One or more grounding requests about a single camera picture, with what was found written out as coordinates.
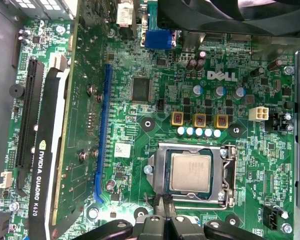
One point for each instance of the black NVIDIA graphics card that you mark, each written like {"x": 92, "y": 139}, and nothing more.
{"x": 50, "y": 162}

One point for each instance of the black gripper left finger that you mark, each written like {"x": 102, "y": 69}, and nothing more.
{"x": 150, "y": 227}

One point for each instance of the black expansion slot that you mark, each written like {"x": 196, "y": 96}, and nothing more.
{"x": 27, "y": 112}

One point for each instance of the black PC case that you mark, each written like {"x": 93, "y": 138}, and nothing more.
{"x": 0, "y": 100}

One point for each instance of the black case fan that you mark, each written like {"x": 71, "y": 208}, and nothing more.
{"x": 215, "y": 15}

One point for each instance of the metal socket cover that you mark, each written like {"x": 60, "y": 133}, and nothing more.
{"x": 158, "y": 180}

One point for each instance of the green motherboard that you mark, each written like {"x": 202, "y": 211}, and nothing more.
{"x": 165, "y": 75}

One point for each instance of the silver CPU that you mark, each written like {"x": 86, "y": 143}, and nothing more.
{"x": 191, "y": 172}

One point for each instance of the blue expansion slot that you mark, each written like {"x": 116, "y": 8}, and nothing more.
{"x": 103, "y": 125}

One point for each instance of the CPU socket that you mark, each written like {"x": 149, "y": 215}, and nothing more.
{"x": 222, "y": 152}

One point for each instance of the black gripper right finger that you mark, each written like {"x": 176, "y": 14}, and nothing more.
{"x": 185, "y": 228}

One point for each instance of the metal locking lever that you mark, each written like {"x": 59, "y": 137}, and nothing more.
{"x": 233, "y": 172}

